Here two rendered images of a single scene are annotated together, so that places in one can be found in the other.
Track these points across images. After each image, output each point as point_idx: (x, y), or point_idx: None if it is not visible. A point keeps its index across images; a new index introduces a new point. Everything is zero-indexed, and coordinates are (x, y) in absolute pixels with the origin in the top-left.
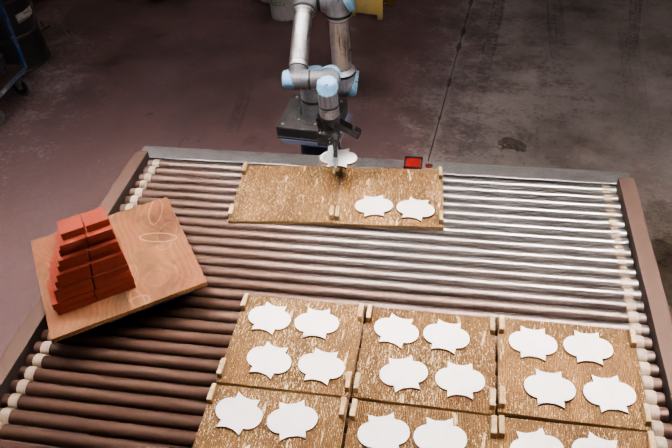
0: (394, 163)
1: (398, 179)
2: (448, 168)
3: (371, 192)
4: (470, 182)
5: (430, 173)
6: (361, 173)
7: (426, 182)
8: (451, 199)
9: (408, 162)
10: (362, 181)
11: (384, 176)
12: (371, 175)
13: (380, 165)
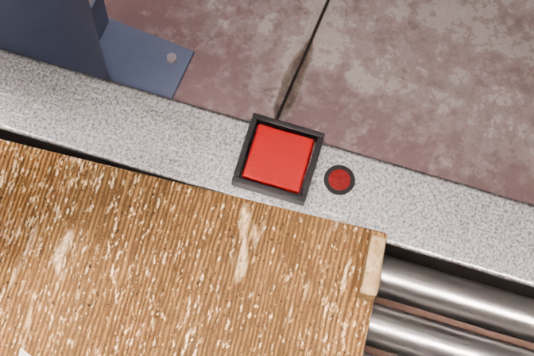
0: (204, 137)
1: (191, 261)
2: (414, 212)
3: (59, 324)
4: (484, 317)
5: (331, 249)
6: (48, 191)
7: (302, 304)
8: None
9: (258, 154)
10: (40, 245)
11: (137, 230)
12: (86, 213)
13: (145, 137)
